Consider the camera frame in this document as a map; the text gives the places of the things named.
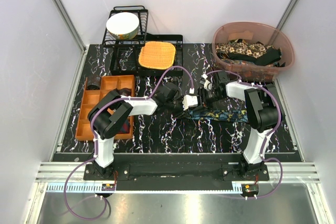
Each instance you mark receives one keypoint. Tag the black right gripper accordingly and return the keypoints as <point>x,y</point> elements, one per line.
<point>202,94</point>

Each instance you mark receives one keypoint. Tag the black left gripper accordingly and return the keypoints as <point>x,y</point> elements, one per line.
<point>181,110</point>

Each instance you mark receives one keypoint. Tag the blue floral patterned tie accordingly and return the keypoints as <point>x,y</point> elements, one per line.
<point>239,116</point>

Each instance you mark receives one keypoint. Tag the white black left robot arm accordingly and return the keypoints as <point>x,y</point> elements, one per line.
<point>108,117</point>

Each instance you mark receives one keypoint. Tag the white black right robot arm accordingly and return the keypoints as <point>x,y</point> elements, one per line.
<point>263,110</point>

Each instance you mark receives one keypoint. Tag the pile of patterned ties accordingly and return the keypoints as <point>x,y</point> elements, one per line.
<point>240,52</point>

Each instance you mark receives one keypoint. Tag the maroon dark green rolled tie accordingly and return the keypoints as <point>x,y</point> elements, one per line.
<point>124,91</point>

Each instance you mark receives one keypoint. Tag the orange woven mat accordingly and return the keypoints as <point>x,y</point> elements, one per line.
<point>157,55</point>

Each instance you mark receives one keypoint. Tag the maroon blue striped rolled tie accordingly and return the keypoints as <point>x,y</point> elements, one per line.
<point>125,128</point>

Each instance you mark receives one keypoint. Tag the pink translucent plastic tub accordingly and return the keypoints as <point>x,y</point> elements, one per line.
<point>253,32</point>

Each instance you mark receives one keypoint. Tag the wooden compartment organizer box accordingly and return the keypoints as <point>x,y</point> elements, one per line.
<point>90,98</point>

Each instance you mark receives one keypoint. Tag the dark blue patterned rolled tie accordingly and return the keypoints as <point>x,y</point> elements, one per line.
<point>93,83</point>

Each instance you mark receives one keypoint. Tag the white ceramic bowl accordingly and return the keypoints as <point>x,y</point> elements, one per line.
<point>123,26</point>

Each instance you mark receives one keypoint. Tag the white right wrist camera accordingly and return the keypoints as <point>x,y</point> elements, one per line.
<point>205,82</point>

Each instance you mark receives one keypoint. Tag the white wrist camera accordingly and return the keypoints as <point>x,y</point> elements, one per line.
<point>189,101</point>
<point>205,82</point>

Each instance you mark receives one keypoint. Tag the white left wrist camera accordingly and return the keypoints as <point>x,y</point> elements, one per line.
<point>189,101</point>

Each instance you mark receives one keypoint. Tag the black wire dish rack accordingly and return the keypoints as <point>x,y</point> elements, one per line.
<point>125,53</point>

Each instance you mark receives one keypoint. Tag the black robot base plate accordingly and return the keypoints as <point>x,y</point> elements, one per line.
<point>127,171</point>

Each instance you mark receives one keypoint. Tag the aluminium frame rail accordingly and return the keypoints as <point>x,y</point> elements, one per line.
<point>270,172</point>

